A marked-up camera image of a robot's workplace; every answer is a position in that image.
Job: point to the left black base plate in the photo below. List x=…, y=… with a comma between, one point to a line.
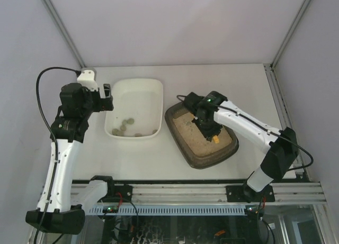
x=122, y=192

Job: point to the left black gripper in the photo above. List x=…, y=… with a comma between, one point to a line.
x=103, y=101

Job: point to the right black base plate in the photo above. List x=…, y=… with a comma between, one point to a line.
x=243, y=193

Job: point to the yellow litter scoop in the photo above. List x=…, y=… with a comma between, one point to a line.
x=216, y=139

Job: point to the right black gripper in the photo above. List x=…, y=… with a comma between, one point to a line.
x=209, y=131

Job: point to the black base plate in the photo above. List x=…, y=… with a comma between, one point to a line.
x=122, y=192
x=243, y=193

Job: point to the dark brown litter box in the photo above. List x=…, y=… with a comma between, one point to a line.
x=196, y=150

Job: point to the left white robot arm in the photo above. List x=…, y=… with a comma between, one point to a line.
x=56, y=211

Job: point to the white plastic tray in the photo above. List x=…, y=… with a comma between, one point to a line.
x=141, y=99

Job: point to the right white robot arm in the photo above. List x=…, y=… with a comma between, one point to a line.
x=215, y=111

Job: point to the aluminium front rail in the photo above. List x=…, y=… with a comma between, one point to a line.
x=215, y=194

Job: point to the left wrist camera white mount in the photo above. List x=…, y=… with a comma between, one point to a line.
x=87, y=78

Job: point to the grey slotted cable duct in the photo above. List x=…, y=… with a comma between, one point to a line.
x=170, y=210

